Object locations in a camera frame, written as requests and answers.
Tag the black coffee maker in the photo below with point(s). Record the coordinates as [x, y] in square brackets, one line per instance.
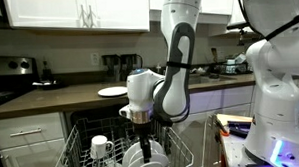
[111, 66]
[130, 64]

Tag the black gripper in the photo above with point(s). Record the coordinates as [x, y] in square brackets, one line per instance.
[144, 130]

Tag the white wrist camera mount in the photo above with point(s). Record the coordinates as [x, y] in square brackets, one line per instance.
[124, 112]

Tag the black dish drying rack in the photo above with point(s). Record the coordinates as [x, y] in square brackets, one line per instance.
[235, 69]

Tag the black and steel stove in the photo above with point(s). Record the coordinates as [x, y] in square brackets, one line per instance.
[9, 66]

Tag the dishwasher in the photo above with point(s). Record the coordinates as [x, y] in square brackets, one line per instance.
[97, 112]

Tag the grey robot mounting table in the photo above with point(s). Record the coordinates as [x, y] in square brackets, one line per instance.
[233, 150]

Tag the white drawer cabinet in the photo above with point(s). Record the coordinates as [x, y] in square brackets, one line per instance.
[32, 157]

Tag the white mug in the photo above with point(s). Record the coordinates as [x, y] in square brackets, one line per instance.
[99, 147]

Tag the wooden board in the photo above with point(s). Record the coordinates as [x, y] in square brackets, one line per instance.
[237, 118]

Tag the black pan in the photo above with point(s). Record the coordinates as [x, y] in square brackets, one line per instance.
[51, 86]

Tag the dark bottle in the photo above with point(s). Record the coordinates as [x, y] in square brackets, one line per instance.
[47, 72]

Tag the dish brush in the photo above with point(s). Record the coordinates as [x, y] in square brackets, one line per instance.
[214, 54]

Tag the soap bottle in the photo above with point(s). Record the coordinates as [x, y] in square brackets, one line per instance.
[158, 70]

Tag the black flat device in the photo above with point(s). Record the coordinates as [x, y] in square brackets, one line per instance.
[241, 127]

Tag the white container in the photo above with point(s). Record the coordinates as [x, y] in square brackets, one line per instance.
[241, 58]

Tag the orange and black tool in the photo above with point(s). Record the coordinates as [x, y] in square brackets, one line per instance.
[224, 132]

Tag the white wall outlet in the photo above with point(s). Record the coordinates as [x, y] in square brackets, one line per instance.
[95, 58]

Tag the brown kitchen countertop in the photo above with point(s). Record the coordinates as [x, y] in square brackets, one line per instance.
[56, 98]

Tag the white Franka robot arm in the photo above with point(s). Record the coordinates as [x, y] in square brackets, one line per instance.
[280, 99]

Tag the steel kitchen sink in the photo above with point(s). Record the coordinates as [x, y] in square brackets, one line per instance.
[209, 79]

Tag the white sink base cabinet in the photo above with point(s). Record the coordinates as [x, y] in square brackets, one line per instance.
[220, 99]

